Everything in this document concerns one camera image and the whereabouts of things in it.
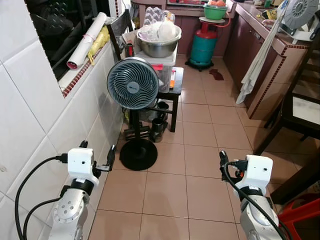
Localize white hanging cloth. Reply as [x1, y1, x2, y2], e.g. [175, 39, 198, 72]
[236, 10, 287, 105]

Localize grey pedestal fan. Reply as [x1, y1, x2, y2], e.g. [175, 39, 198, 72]
[106, 57, 160, 172]

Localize dark slatted wooden chair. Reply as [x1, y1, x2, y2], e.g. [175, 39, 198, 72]
[106, 9, 136, 63]

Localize large steel mixing bowl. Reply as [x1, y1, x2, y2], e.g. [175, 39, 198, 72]
[136, 25, 183, 59]

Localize white rolled paper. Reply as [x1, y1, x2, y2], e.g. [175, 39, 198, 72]
[66, 12, 108, 70]

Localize clear plastic egg carton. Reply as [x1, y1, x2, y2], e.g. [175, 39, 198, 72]
[143, 6, 176, 26]

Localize dark wooden table leg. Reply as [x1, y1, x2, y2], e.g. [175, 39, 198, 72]
[269, 154, 320, 207]

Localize white round tray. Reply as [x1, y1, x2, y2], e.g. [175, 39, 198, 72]
[199, 16, 227, 25]

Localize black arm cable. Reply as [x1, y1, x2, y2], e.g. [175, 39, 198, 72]
[14, 154, 69, 240]
[222, 161, 288, 240]

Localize orange handled tool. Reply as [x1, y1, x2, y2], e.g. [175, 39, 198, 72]
[169, 69, 177, 89]

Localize black side table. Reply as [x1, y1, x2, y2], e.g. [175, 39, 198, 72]
[149, 66, 185, 134]

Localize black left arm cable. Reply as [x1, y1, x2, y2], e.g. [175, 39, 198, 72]
[14, 154, 69, 240]

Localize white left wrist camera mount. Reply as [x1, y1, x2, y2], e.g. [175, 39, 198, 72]
[67, 148, 100, 182]

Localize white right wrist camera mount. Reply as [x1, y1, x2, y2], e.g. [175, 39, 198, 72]
[241, 155, 274, 190]

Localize white plastic bag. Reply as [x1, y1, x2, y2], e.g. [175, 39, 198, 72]
[140, 20, 179, 43]

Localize brown kitchen counter cabinet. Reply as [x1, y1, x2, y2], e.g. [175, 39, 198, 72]
[223, 2, 317, 120]

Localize yellow plastic bag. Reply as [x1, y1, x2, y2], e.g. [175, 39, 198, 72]
[87, 26, 111, 65]

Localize green gas cylinder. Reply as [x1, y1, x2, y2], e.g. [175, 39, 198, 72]
[185, 22, 220, 71]

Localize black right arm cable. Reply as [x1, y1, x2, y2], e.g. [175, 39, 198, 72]
[222, 161, 288, 240]

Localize white desk fan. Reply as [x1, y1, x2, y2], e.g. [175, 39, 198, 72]
[276, 0, 320, 42]

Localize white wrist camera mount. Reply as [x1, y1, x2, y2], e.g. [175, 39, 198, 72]
[67, 148, 100, 182]
[241, 155, 274, 190]

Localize dark wooden chair white seat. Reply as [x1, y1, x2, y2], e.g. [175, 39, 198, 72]
[254, 30, 320, 157]

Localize white plastic storage box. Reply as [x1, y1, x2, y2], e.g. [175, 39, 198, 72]
[149, 50, 179, 94]

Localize red plastic stool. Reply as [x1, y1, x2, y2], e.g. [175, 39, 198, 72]
[277, 193, 320, 240]

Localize green plastic basin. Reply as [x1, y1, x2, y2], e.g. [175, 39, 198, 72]
[203, 2, 229, 21]

